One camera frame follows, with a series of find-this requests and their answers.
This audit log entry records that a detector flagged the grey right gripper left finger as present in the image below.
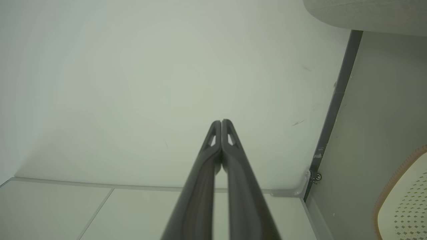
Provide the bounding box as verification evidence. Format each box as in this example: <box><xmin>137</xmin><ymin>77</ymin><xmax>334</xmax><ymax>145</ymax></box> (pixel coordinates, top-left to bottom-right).
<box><xmin>160</xmin><ymin>120</ymin><xmax>222</xmax><ymax>240</ymax></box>

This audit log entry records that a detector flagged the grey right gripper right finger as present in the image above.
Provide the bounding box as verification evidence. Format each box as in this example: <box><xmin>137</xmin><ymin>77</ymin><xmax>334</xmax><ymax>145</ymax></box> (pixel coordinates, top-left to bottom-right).
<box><xmin>221</xmin><ymin>119</ymin><xmax>282</xmax><ymax>240</ymax></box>

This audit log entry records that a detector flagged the cream perforated laundry basket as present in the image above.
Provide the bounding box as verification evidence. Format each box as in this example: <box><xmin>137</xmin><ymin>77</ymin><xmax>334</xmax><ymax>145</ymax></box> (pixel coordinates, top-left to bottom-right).
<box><xmin>373</xmin><ymin>146</ymin><xmax>427</xmax><ymax>240</ymax></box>

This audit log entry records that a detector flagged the dark baseboard strip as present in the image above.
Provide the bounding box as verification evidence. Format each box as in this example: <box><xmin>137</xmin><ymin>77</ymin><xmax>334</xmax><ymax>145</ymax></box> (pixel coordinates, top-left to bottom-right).
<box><xmin>303</xmin><ymin>30</ymin><xmax>363</xmax><ymax>202</ymax></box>

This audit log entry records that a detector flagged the grey fabric sofa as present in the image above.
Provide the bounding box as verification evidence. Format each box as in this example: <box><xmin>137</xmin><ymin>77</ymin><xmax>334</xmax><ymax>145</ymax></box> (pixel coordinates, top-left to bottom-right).
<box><xmin>303</xmin><ymin>0</ymin><xmax>427</xmax><ymax>37</ymax></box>

